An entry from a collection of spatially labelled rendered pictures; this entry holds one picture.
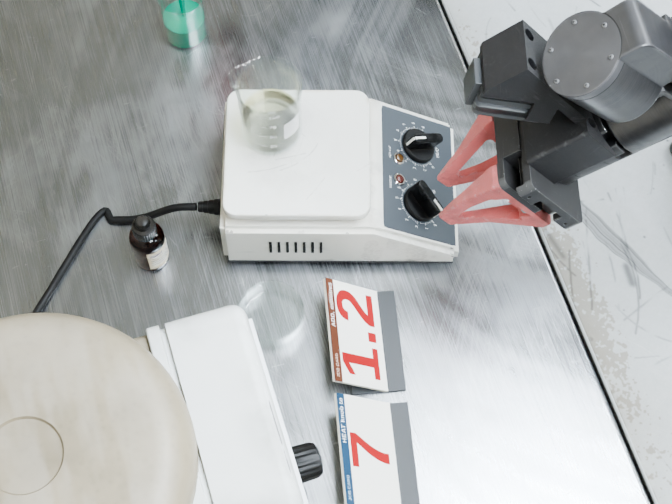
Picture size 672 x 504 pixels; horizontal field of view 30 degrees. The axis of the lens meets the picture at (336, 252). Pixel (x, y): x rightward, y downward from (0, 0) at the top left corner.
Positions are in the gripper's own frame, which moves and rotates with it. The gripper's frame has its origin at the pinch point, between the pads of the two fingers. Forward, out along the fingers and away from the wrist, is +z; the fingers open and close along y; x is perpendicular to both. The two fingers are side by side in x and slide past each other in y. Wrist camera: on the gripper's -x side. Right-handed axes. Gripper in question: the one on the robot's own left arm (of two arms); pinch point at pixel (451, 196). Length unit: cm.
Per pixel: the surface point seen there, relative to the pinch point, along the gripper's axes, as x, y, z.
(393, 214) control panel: 2.6, -3.2, 7.9
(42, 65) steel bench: -16.4, -22.1, 33.9
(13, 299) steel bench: -14.3, 1.4, 35.9
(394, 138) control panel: 2.2, -10.5, 7.2
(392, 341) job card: 7.6, 5.0, 12.4
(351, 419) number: 3.8, 13.1, 13.7
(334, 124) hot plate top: -3.3, -9.8, 9.1
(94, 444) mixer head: -43, 40, -17
